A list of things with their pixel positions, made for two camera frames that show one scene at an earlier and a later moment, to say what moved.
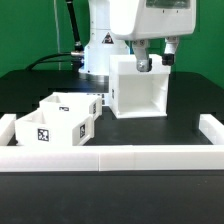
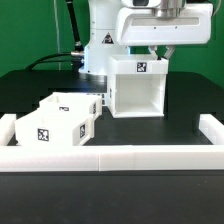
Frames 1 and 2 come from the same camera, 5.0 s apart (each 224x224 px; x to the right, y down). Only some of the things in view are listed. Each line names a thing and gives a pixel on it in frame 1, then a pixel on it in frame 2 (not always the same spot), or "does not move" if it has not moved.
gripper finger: x=141 y=49 → x=153 y=49
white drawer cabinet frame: x=138 y=94 does not move
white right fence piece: x=212 y=129 does not move
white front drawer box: x=42 y=129 does not move
